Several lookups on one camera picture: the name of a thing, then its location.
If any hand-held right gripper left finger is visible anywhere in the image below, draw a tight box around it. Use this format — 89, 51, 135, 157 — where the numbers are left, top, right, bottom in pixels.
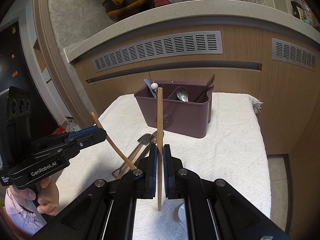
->
32, 144, 158, 240

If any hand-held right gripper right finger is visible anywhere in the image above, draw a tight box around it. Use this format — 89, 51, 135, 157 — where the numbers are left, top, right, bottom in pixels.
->
163, 144, 290, 240

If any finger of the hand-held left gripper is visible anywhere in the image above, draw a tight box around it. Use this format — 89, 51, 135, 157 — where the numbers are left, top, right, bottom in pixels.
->
64, 127, 101, 141
32, 129, 108, 166

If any wooden spoon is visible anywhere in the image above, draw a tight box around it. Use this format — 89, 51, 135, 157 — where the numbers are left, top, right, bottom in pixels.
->
90, 112, 137, 171

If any maroon plastic utensil holder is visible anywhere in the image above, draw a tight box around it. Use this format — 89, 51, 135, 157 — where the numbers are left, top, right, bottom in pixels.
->
134, 80, 214, 138

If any wooden chopstick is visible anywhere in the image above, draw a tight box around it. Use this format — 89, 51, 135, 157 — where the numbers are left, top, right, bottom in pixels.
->
157, 88, 163, 212
117, 142, 150, 178

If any metal spoon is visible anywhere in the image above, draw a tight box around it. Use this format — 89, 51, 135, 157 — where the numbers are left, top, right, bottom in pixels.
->
176, 87, 188, 102

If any blue-grey spoon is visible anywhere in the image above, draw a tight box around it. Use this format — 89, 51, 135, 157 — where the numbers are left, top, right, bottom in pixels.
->
144, 79, 158, 99

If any dark translucent long-handled spoon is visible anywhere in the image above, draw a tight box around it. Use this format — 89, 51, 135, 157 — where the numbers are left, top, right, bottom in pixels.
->
194, 74, 215, 103

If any person's left hand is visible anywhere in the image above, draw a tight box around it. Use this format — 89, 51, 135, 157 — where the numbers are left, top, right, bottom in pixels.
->
8, 176, 60, 217

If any black shovel-shaped spoon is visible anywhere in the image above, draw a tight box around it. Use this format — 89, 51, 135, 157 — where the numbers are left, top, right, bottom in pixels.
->
112, 133, 152, 179

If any white woven cloth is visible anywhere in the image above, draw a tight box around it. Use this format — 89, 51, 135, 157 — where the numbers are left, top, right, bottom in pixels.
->
54, 92, 273, 240

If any long grey vent grille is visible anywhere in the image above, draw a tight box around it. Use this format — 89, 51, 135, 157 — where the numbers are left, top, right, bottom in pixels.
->
93, 31, 223, 72

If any wooden kitchen cabinet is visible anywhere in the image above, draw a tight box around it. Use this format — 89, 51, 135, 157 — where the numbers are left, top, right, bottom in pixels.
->
72, 22, 320, 230

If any speckled stone countertop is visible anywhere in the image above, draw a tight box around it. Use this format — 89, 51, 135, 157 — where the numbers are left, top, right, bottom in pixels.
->
64, 0, 320, 63

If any short grey vent grille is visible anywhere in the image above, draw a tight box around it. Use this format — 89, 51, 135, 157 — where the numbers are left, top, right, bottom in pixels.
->
272, 38, 317, 70

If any dark food packet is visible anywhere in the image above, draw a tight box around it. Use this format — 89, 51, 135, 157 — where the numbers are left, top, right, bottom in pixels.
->
291, 1, 304, 20

